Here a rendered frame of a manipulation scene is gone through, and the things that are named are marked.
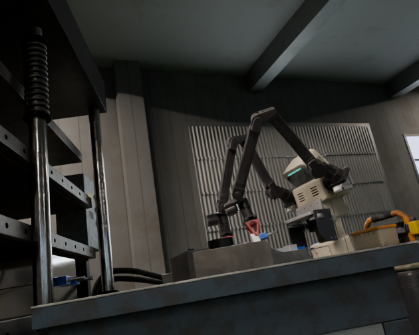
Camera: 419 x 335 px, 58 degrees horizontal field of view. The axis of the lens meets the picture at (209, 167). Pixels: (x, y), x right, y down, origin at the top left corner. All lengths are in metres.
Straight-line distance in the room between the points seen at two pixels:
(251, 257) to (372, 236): 1.44
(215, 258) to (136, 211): 3.32
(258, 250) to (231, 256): 0.06
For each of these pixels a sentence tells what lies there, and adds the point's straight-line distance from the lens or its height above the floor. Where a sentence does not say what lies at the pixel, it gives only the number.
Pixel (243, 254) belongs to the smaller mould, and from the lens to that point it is 0.87.
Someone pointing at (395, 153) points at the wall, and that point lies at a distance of 6.76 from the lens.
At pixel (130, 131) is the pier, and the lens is 4.45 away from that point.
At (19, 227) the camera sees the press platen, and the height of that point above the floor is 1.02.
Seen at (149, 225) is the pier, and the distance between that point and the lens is 4.15.
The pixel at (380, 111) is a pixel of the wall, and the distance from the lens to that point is 6.94.
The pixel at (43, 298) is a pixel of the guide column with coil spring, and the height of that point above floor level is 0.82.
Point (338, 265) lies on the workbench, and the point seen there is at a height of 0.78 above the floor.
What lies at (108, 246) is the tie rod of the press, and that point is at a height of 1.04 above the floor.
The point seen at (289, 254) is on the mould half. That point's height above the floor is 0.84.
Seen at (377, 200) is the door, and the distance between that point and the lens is 6.06.
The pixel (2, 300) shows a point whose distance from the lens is 1.39.
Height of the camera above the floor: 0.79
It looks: 17 degrees up
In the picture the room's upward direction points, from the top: 10 degrees counter-clockwise
